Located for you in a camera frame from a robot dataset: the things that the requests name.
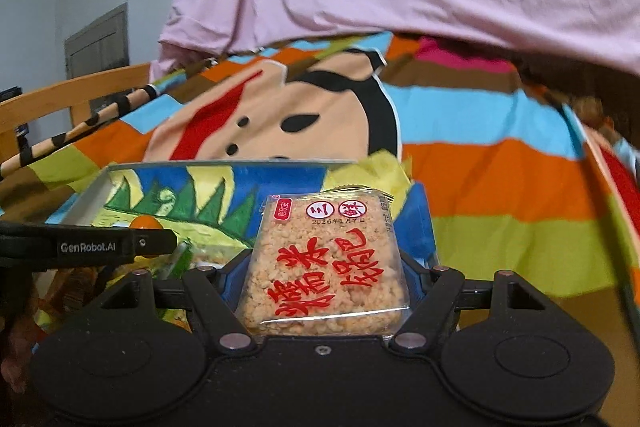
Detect small orange ball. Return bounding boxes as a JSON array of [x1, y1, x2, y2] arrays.
[[127, 214, 165, 231]]

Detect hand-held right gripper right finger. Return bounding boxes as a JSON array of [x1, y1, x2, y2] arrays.
[[391, 252, 543, 354]]

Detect brown lettered blanket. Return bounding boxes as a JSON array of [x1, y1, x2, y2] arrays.
[[460, 292, 640, 427]]

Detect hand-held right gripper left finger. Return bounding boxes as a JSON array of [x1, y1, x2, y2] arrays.
[[102, 252, 255, 354]]

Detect grey door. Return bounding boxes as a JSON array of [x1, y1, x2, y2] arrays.
[[64, 3, 130, 80]]

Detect shallow tray with dinosaur print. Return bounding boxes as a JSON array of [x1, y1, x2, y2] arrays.
[[45, 161, 438, 308]]

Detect rice cracker packet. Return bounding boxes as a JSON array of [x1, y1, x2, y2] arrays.
[[236, 189, 412, 338]]

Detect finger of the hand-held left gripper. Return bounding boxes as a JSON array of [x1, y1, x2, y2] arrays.
[[135, 229, 177, 258]]

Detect striped cartoon printed blanket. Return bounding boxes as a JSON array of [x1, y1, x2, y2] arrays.
[[0, 32, 640, 308]]

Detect wooden bed frame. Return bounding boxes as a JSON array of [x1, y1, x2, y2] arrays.
[[0, 63, 152, 162]]

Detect brown striped pole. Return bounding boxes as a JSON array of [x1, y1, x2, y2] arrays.
[[0, 84, 162, 180]]

